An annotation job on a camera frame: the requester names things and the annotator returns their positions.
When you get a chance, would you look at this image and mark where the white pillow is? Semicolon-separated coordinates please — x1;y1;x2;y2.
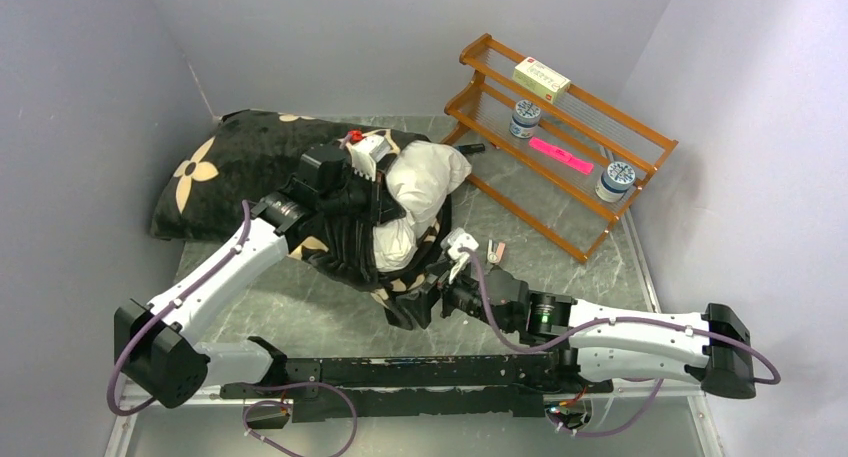
373;141;472;273

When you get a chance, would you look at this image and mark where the small pink white clip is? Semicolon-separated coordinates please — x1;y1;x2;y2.
486;239;506;265

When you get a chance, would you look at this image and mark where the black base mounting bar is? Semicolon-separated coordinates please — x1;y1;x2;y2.
220;352;613;423

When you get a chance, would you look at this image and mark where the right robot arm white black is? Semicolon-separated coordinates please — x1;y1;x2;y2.
400;269;758;400

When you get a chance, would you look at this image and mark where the aluminium frame rail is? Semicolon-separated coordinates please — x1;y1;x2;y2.
103;354;723;457

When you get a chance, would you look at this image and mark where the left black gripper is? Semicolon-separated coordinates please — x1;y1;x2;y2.
318;165;406;227

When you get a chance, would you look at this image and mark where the black pillowcase with beige flowers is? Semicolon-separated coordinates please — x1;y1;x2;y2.
149;109;452;330

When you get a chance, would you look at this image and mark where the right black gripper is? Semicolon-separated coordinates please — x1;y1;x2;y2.
396;257;514;334

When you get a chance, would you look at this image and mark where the white cardboard box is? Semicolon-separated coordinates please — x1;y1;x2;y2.
512;57;572;103

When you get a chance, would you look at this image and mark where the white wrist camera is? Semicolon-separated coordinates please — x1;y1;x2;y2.
344;130;392;182
442;227;479;284

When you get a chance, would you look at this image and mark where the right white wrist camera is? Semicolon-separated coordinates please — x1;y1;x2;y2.
442;227;479;284

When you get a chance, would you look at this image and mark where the white jar blue lid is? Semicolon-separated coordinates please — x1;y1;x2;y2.
595;161;636;203
509;100;541;140

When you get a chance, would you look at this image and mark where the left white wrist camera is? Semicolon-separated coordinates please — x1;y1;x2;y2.
344;130;392;182

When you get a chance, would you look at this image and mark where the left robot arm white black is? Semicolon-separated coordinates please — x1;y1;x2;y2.
113;138;405;409

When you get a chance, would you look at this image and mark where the wooden two-tier shelf rack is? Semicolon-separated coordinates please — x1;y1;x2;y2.
444;34;678;263

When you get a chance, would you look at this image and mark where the blue marker pen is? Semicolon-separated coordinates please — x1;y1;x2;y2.
456;143;486;156

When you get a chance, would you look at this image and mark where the pink flat plastic item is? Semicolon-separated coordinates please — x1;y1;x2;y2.
528;137;594;175

